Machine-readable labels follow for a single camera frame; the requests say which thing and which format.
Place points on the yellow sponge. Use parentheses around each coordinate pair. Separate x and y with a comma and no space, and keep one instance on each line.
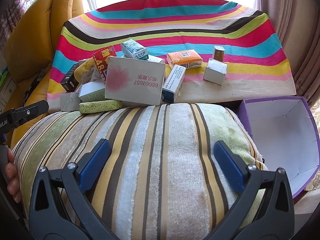
(84,71)

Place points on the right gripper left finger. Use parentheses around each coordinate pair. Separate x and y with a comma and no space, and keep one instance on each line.
(59,208)

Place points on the beige patterned curtain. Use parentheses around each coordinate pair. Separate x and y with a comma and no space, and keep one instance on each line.
(297,25)

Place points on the white drawer cabinet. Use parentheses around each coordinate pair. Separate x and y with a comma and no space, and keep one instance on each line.
(7,87)

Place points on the rainbow striped cloth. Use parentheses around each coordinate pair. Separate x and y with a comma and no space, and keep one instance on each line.
(257,64)

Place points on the black rectangular box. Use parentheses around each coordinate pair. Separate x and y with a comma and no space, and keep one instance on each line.
(69,82)

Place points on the grey plain box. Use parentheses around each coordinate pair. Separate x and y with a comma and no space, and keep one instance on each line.
(69,102)

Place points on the orange tissue pack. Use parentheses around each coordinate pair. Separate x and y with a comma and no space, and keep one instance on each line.
(186,58)

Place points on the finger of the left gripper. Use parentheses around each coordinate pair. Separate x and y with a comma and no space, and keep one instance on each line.
(24,114)

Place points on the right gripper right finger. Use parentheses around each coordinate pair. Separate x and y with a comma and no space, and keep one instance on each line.
(275,217)

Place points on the green round sponge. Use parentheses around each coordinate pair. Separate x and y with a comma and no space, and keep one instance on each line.
(99,106)

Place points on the striped plush cushion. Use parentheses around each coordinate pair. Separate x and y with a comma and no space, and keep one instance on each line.
(161,180)

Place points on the teal white small box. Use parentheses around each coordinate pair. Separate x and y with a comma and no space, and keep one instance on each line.
(134,50)

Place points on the small brown white box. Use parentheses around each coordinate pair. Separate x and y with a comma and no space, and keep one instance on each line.
(218,53)

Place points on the plain white cube box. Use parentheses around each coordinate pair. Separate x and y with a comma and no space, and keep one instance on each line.
(215,71)

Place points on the yellow leather armchair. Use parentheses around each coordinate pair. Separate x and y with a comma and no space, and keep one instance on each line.
(30,49)

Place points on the purple open cardboard box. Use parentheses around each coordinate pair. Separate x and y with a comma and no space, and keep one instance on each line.
(285,133)

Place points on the person's left hand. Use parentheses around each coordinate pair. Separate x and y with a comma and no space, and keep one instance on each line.
(13,185)

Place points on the white green-edged box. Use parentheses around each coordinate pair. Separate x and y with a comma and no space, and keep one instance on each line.
(92,91)

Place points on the blue white medicine box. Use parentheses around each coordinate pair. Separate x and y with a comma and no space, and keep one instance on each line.
(173,83)

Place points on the large white pink-flower box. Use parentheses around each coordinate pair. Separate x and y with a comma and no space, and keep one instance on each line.
(135,81)

